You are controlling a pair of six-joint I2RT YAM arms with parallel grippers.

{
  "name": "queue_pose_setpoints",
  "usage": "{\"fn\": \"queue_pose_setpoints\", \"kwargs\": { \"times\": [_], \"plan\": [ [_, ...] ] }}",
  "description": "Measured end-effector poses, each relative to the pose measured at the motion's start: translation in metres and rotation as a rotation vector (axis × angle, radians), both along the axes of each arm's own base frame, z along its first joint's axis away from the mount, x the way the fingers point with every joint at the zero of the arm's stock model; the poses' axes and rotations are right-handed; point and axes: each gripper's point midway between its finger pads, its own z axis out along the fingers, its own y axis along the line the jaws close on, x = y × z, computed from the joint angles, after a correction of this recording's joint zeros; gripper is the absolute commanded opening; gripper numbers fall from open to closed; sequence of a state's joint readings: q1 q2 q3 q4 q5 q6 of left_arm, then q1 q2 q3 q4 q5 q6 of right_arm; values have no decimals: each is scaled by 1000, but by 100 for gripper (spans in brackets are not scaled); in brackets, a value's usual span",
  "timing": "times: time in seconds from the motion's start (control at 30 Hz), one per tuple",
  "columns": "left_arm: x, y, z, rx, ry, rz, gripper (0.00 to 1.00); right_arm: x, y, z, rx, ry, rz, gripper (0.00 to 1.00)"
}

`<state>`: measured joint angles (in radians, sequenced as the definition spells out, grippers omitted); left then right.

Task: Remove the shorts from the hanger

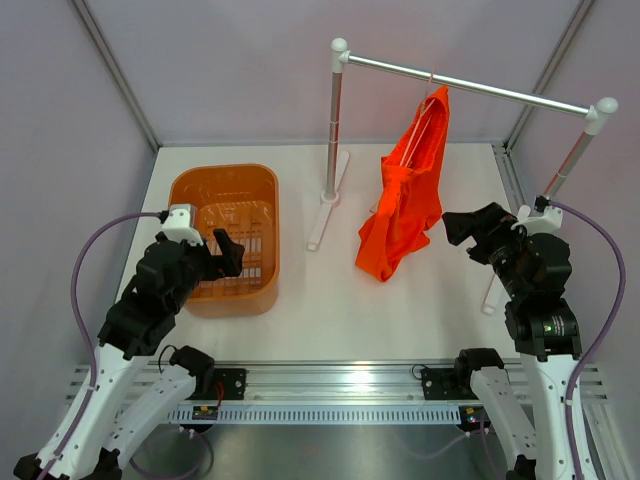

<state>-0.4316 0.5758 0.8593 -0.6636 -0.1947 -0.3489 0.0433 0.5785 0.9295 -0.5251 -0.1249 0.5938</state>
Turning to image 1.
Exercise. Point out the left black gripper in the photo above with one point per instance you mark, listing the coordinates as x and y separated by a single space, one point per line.
230 264

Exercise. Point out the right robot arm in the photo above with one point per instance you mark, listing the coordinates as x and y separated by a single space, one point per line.
533 266

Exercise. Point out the orange shorts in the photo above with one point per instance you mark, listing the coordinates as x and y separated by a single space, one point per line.
409 204

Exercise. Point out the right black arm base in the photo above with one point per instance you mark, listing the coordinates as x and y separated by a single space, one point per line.
453 383

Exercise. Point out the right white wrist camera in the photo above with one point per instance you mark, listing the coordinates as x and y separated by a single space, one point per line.
542 218

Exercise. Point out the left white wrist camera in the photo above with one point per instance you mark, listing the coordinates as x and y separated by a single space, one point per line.
179 225

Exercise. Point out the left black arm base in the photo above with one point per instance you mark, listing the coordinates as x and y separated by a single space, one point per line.
222 382

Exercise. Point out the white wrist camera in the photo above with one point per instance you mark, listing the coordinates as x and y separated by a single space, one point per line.
542 218
179 225

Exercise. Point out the aluminium mounting rail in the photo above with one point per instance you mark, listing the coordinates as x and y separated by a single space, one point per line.
359 382

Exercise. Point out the white slotted cable duct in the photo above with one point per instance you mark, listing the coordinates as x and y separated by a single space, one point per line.
315 415

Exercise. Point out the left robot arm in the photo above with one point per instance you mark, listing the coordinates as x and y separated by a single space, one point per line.
93 441

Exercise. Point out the pink clothes hanger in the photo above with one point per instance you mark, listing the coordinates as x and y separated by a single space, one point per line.
427 115

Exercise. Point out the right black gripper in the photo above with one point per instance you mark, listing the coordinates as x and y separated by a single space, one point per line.
487 225

